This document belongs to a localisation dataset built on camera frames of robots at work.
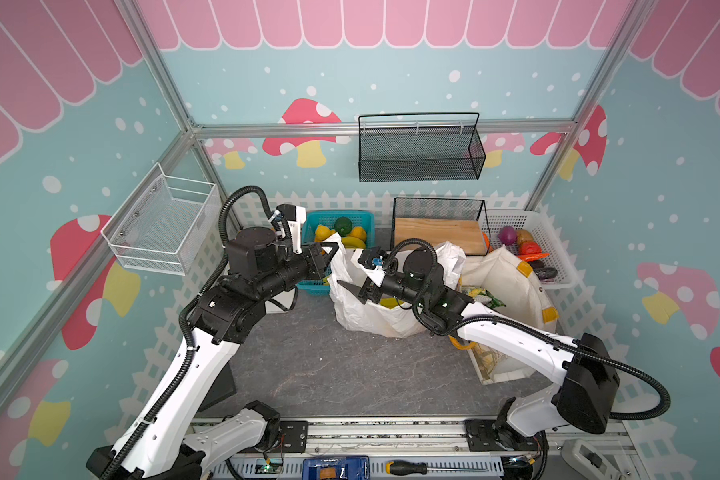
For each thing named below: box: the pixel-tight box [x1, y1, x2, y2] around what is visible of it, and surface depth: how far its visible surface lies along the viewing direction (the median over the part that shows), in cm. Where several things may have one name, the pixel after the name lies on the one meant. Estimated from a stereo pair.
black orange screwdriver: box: [386, 460, 489, 476], surface depth 70 cm
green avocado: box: [334, 216, 353, 237], surface depth 114 cm
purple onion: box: [498, 226, 517, 245], surface depth 115 cm
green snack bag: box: [467, 288, 506, 308], surface depth 90 cm
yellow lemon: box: [315, 224, 336, 243], surface depth 111 cm
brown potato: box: [516, 229, 533, 246], surface depth 114 cm
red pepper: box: [520, 241, 542, 254], surface depth 108 cm
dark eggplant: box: [534, 266, 558, 282], surface depth 96 cm
